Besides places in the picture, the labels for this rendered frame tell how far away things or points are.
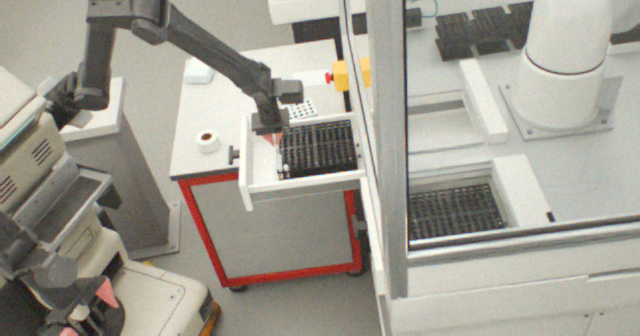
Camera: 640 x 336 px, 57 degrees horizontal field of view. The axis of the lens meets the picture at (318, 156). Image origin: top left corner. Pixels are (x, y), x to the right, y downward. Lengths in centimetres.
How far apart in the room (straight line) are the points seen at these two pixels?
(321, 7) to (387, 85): 151
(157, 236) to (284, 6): 113
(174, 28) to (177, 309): 123
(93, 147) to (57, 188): 78
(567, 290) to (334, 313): 118
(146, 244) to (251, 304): 58
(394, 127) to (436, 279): 44
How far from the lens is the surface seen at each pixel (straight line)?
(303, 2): 233
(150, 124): 339
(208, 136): 197
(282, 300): 245
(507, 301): 140
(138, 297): 229
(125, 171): 242
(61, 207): 156
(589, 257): 134
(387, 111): 89
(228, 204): 204
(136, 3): 118
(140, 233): 269
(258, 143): 182
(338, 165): 163
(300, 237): 218
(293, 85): 148
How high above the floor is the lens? 206
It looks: 45 degrees down
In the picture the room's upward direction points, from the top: 10 degrees counter-clockwise
